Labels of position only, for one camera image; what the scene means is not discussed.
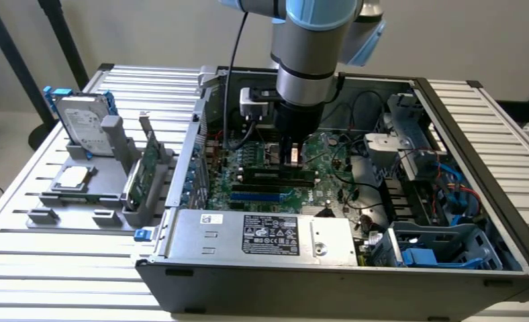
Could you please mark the grey metal drive cage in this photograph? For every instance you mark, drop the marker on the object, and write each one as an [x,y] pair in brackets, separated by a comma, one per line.
[407,134]

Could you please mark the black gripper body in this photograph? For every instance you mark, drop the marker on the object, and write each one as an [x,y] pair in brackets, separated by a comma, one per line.
[298,119]

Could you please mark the black open PC case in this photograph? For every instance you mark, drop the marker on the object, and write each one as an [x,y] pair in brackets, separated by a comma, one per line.
[335,288]

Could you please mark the silver hard disk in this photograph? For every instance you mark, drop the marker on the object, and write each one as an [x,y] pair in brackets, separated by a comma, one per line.
[83,124]

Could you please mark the blue expansion slot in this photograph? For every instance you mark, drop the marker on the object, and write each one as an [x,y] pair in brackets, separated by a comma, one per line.
[255,197]

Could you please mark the silver CPU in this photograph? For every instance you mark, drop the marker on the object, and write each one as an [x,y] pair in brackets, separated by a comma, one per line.
[72,177]

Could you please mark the grey disk bay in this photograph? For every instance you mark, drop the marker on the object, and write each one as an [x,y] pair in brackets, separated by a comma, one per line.
[443,241]

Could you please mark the silver power supply unit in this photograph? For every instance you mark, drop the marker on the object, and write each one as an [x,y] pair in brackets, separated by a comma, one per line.
[228,241]

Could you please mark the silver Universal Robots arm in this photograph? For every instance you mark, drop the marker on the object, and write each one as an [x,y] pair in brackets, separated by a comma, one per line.
[307,43]

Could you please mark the green motherboard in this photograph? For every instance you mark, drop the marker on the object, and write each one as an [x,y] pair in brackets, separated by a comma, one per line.
[251,198]

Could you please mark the blue case latch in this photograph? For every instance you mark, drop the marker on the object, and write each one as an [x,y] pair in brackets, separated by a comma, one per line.
[142,234]

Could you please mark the black stand pole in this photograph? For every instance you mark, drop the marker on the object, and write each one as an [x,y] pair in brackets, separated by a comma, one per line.
[14,67]

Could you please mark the grey parts rack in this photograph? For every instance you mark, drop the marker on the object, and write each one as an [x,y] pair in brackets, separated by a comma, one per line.
[116,151]

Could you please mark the CPU socket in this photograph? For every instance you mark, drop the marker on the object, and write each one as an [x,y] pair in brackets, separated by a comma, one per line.
[271,155]

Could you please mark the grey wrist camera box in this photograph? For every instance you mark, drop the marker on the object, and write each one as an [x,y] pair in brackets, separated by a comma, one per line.
[252,102]

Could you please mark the green graphics card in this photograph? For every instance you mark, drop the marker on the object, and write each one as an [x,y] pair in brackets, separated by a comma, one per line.
[146,174]

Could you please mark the blue disk bracket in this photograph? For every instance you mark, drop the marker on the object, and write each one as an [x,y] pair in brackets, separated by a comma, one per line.
[58,92]

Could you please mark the green RAM stick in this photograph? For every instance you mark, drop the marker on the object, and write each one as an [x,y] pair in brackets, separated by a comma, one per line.
[91,200]

